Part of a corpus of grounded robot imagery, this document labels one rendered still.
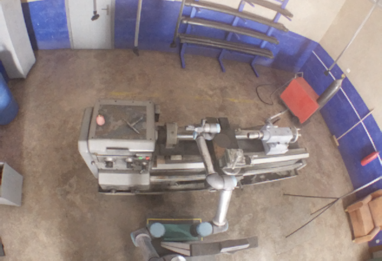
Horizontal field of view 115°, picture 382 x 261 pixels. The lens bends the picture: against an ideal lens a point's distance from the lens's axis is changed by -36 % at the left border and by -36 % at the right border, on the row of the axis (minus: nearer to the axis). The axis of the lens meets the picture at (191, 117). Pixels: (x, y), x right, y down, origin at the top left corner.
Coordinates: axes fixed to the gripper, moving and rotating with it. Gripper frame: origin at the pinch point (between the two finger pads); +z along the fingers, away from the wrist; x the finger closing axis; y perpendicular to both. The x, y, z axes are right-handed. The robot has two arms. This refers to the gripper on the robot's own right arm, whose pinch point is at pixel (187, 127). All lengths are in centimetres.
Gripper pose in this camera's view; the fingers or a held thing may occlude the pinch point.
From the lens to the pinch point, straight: 186.1
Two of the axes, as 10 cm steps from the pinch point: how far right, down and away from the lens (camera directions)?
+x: -2.6, -2.3, 9.4
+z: -9.6, -0.3, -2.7
